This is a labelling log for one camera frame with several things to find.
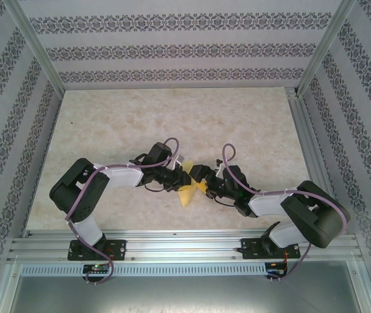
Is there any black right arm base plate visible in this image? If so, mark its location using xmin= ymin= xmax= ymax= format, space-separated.
xmin=239 ymin=237 xmax=301 ymax=261

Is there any slotted white cable duct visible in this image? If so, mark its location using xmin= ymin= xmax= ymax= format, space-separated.
xmin=20 ymin=262 xmax=268 ymax=277

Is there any aluminium mounting rail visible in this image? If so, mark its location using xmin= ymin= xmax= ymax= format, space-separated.
xmin=7 ymin=229 xmax=364 ymax=262

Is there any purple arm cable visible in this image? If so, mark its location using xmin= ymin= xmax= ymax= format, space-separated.
xmin=220 ymin=142 xmax=351 ymax=283
xmin=64 ymin=137 xmax=182 ymax=287

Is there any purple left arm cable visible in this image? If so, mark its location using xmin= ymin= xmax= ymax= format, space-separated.
xmin=64 ymin=137 xmax=182 ymax=287

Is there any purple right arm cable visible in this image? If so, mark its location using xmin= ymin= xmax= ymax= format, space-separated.
xmin=220 ymin=142 xmax=351 ymax=283

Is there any yellow cloth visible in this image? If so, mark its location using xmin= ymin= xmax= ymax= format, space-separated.
xmin=177 ymin=159 xmax=207 ymax=209

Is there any aluminium side rail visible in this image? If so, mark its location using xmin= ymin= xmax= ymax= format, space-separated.
xmin=285 ymin=86 xmax=348 ymax=235

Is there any aluminium frame post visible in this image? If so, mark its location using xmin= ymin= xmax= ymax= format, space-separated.
xmin=3 ymin=0 xmax=68 ymax=96
xmin=295 ymin=0 xmax=358 ymax=96

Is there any grey metal sheet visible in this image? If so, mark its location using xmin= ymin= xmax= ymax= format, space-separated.
xmin=7 ymin=260 xmax=371 ymax=313

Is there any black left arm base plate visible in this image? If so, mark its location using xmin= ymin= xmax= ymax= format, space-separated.
xmin=68 ymin=239 xmax=128 ymax=261

